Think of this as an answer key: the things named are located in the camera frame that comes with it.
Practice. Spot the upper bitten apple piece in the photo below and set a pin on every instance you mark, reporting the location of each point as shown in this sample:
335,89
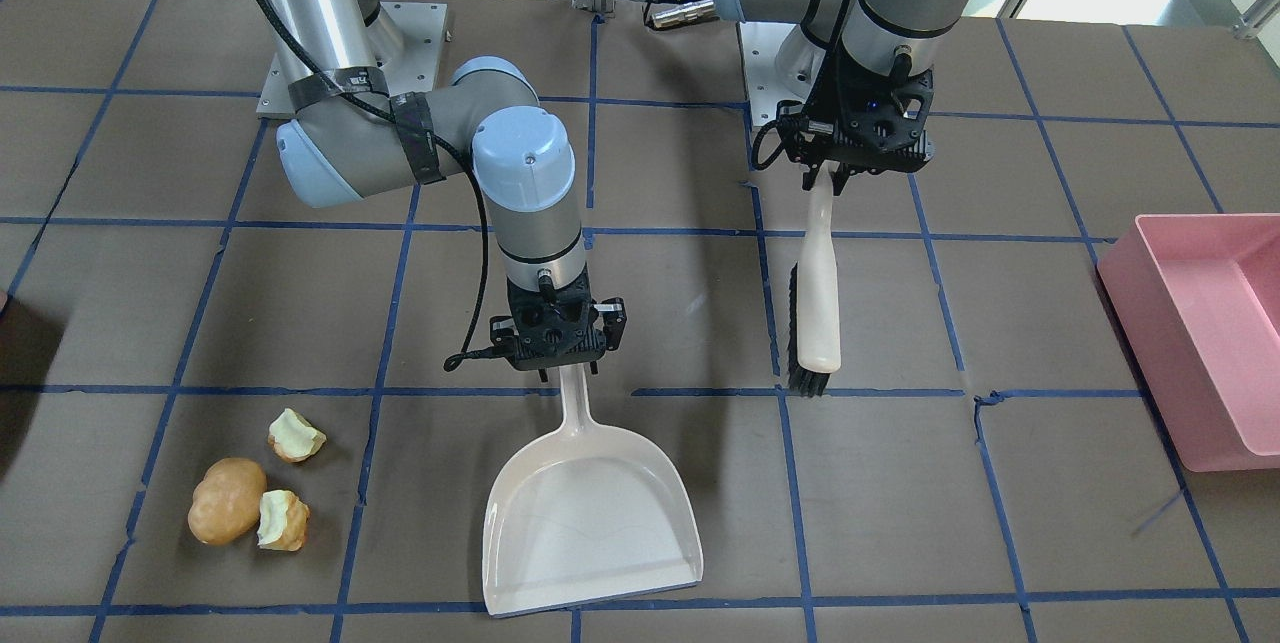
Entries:
293,438

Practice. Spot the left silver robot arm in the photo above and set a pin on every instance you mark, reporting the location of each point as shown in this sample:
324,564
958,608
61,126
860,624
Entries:
931,19

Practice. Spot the brown potato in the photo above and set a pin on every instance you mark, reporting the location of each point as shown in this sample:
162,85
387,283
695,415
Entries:
226,502

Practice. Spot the lower bitten apple piece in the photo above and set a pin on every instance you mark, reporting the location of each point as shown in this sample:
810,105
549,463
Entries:
283,519

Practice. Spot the silver metal cylinder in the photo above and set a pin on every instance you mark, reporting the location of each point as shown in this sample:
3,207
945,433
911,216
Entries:
687,13

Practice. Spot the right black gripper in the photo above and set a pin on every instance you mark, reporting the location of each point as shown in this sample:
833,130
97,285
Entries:
613,316

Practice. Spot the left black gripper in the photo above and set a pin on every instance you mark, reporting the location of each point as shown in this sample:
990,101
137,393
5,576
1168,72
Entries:
812,100

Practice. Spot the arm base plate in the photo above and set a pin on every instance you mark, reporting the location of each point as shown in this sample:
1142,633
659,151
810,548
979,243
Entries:
782,58
407,39

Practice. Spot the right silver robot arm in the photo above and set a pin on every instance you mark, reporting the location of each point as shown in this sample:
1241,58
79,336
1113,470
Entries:
353,136

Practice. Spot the pink plastic bin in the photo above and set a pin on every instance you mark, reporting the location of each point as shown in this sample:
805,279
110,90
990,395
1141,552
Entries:
1198,298

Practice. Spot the bitten apple piece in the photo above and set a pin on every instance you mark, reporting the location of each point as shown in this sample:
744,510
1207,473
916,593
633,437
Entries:
283,519
293,438

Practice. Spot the cream hand brush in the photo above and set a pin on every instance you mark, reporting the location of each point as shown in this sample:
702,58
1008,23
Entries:
815,344

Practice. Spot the cream plastic dustpan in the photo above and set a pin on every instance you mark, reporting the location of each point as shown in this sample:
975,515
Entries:
586,513

